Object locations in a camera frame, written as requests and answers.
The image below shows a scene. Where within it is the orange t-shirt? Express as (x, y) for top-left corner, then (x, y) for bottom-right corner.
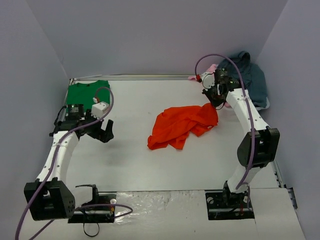
(147, 103), (219, 150)

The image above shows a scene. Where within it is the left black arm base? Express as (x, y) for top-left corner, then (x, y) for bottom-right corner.
(67, 191), (117, 224)

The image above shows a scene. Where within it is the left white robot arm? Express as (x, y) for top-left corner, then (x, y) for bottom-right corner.
(24, 101), (114, 221)

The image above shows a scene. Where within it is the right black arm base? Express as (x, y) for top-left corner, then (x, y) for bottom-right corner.
(205, 190), (255, 221)

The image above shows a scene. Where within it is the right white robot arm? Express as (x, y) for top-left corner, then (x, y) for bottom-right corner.
(199, 68), (280, 207)

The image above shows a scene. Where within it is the pink t-shirt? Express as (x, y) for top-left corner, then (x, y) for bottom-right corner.
(187, 64), (235, 110)

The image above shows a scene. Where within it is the blue-grey t-shirt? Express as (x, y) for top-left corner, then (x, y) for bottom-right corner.
(228, 51), (268, 103)

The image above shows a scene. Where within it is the green folded t-shirt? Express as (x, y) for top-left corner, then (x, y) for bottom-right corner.
(66, 80), (111, 112)

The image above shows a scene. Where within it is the white plastic basket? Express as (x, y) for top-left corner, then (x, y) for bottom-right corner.
(253, 97), (270, 112)

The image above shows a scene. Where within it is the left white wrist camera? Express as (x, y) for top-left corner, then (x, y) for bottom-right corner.
(91, 97), (110, 119)

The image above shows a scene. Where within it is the black cable loop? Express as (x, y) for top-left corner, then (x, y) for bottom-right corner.
(83, 221), (100, 237)

